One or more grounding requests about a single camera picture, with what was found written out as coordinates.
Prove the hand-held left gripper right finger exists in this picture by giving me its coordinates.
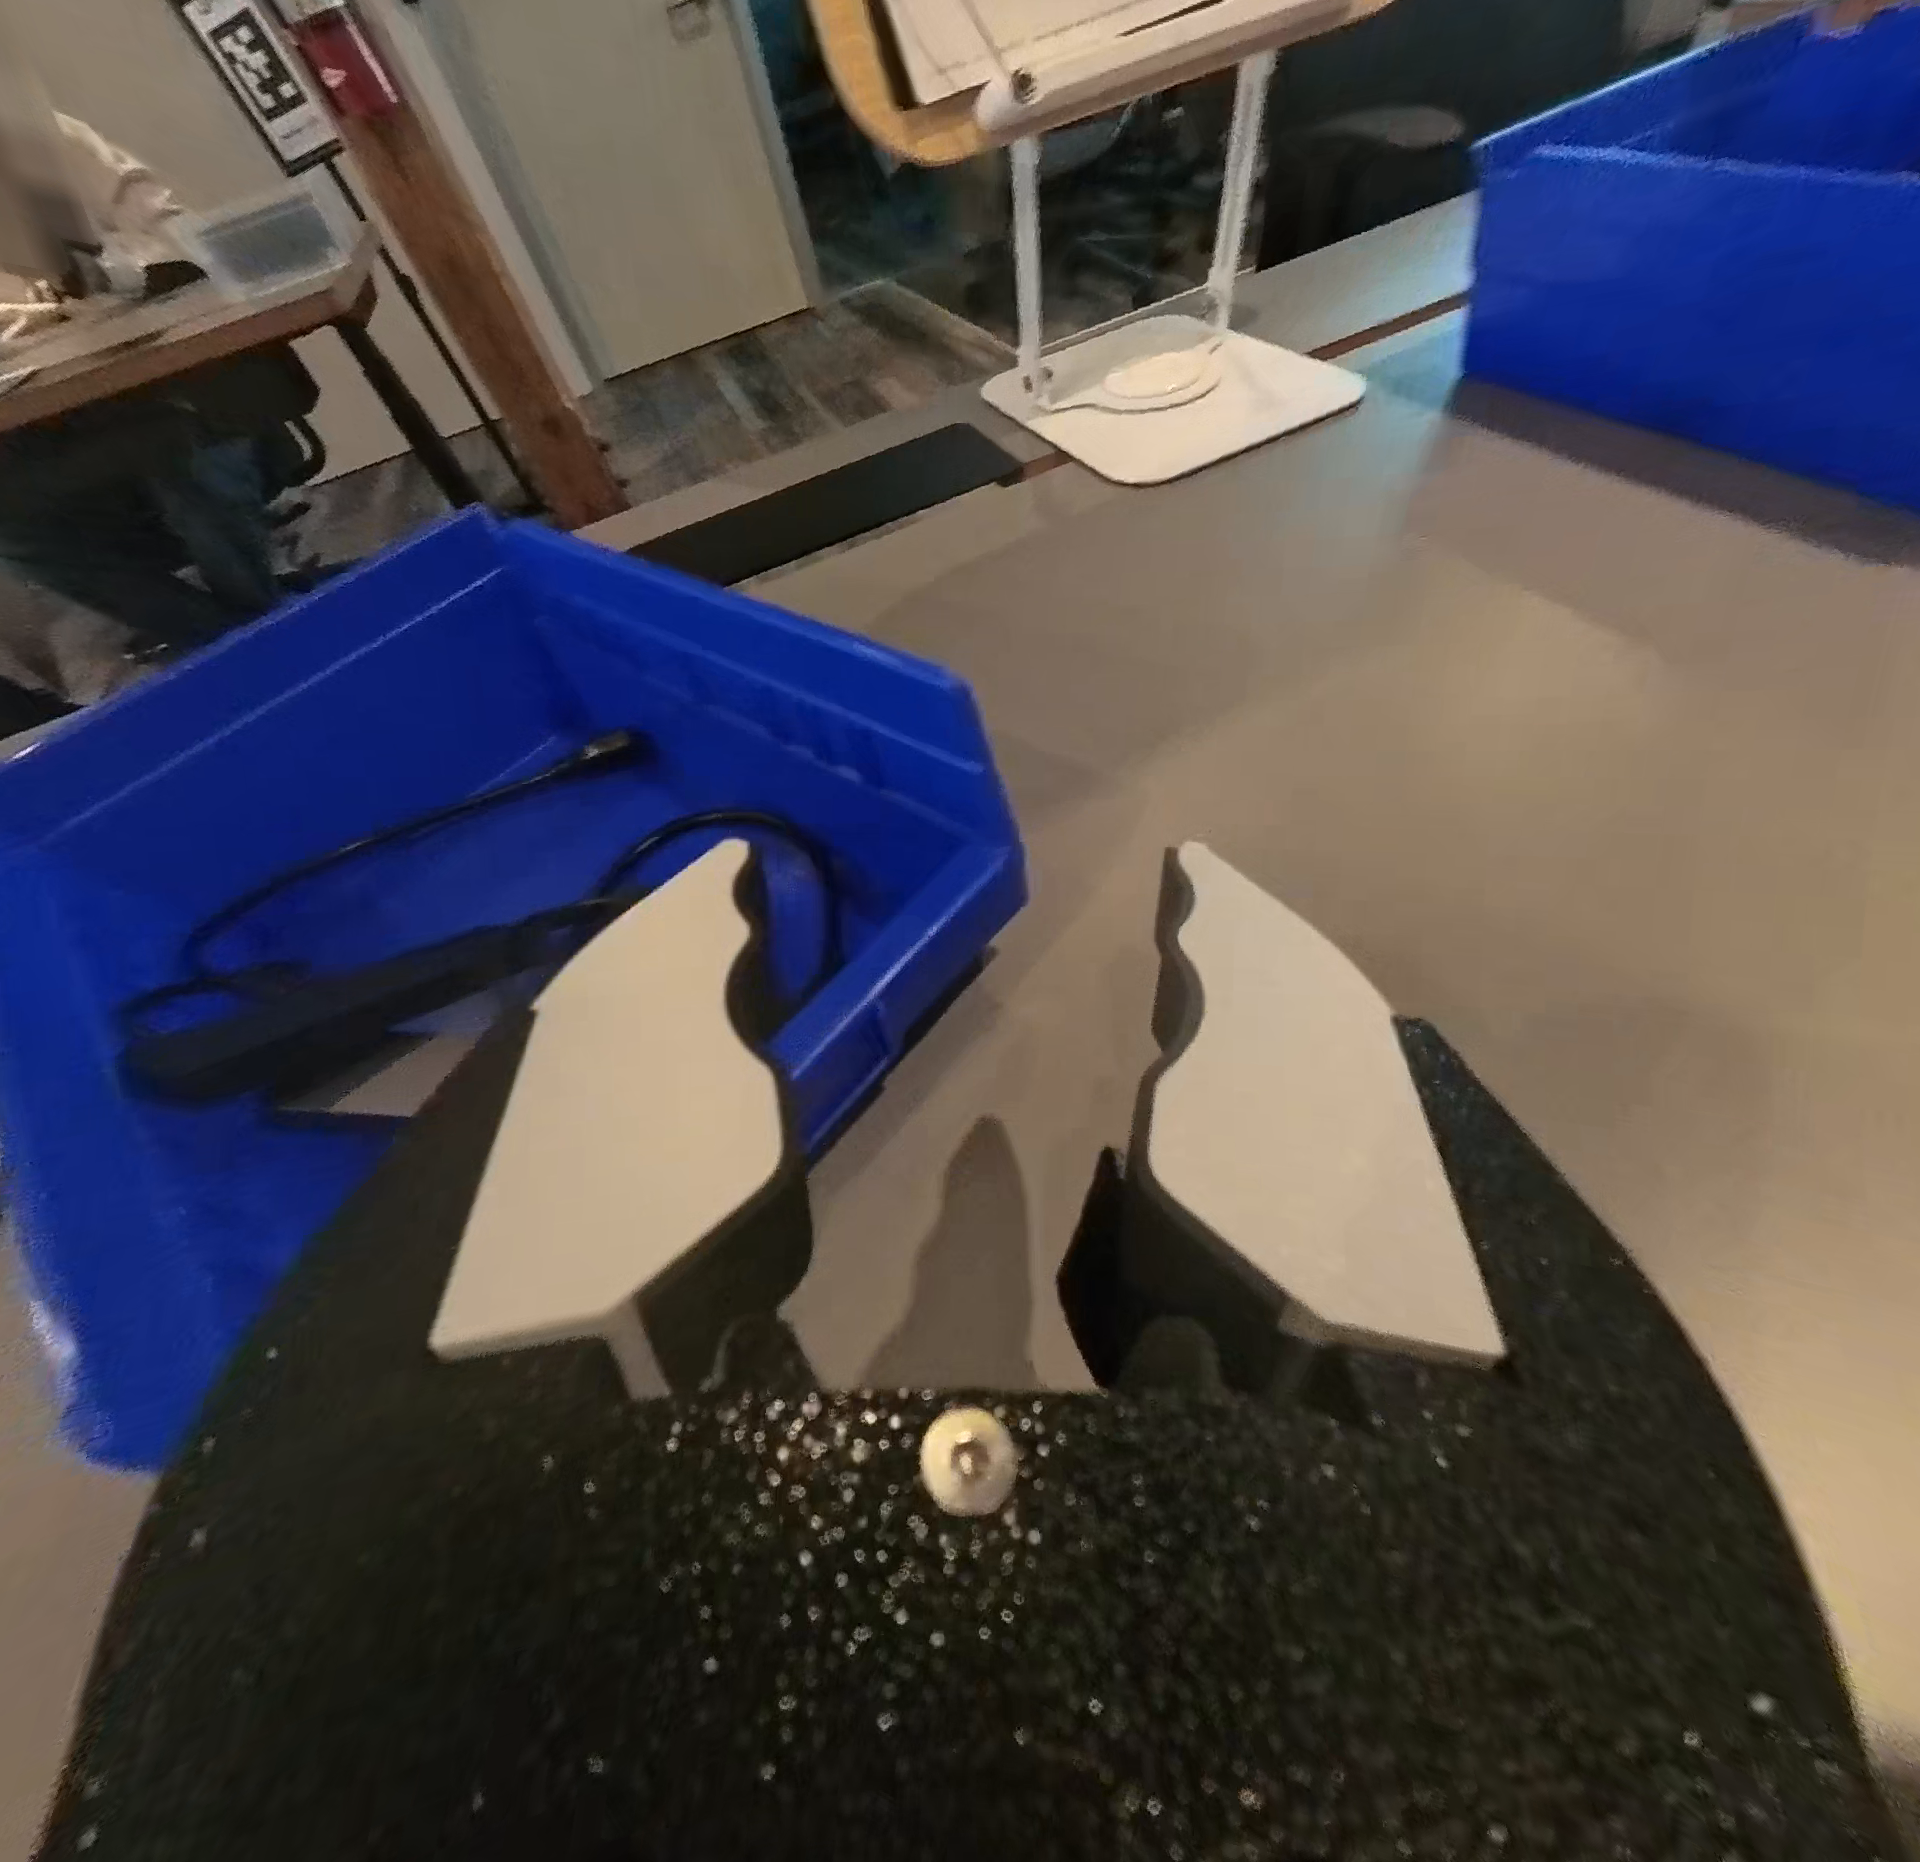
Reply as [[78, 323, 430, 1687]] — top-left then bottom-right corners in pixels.
[[1057, 840, 1507, 1394]]

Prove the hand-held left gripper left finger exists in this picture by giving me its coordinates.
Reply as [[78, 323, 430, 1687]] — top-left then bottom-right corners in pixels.
[[427, 837, 820, 1400]]

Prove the thick black usb cable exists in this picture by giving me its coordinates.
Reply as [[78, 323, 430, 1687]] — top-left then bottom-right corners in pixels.
[[594, 815, 849, 1056]]

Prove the black usb hub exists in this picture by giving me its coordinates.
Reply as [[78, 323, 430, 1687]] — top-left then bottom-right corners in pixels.
[[115, 893, 625, 1102]]

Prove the thin black hub cable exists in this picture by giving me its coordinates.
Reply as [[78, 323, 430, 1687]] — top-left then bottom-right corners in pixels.
[[127, 725, 655, 1023]]

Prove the blue plastic bin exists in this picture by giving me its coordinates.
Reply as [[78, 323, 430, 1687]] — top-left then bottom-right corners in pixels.
[[1462, 2, 1920, 509], [0, 503, 1030, 1474]]

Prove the instruction board on stand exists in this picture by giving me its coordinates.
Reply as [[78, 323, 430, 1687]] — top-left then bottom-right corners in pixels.
[[788, 0, 1440, 489]]

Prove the wooden work table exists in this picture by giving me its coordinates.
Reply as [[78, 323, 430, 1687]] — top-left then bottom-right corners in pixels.
[[0, 219, 482, 513]]

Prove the clear plastic container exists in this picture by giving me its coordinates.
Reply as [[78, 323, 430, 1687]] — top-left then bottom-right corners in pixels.
[[182, 188, 358, 295]]

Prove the white door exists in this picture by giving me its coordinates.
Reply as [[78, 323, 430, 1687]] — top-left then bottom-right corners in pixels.
[[396, 0, 820, 380]]

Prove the red fire alarm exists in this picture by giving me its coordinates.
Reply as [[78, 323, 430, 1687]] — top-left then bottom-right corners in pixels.
[[297, 10, 402, 118]]

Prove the black and white marker poster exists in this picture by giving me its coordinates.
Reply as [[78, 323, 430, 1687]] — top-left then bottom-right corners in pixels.
[[163, 0, 342, 175]]

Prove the printed instruction sheet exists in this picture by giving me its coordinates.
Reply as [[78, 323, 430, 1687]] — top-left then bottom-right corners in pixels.
[[861, 0, 1390, 109]]

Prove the black table cable cover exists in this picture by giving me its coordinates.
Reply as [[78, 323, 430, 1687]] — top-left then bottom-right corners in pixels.
[[620, 423, 1021, 590]]

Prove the wooden post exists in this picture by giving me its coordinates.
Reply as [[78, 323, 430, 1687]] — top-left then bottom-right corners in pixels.
[[292, 0, 630, 530]]

